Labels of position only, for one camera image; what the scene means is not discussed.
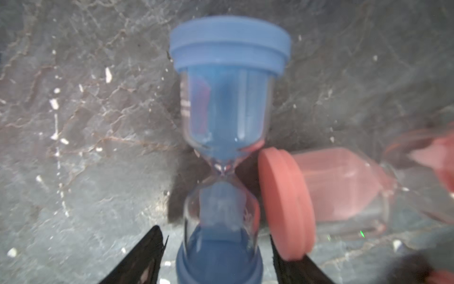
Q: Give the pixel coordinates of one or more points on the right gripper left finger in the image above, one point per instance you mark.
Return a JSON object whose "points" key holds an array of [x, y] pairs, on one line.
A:
{"points": [[142, 264]]}

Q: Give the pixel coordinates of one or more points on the blue hourglass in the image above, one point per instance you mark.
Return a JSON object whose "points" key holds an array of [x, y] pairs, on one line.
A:
{"points": [[228, 66]]}

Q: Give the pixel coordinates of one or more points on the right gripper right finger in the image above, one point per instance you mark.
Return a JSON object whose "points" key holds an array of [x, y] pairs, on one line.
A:
{"points": [[303, 271]]}

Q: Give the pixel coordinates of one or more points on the pink hourglass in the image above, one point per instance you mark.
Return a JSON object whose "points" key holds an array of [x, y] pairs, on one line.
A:
{"points": [[338, 193]]}

